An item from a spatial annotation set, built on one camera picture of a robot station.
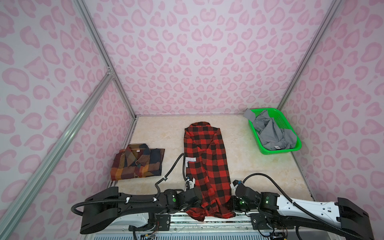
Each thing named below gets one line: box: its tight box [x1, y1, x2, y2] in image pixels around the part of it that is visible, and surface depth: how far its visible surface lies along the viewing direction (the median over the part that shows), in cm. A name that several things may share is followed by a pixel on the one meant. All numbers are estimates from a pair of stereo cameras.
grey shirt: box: [243, 108, 297, 150], surface depth 104 cm
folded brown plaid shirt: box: [111, 143, 165, 181], surface depth 93 cm
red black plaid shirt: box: [184, 121, 236, 222], surface depth 92 cm
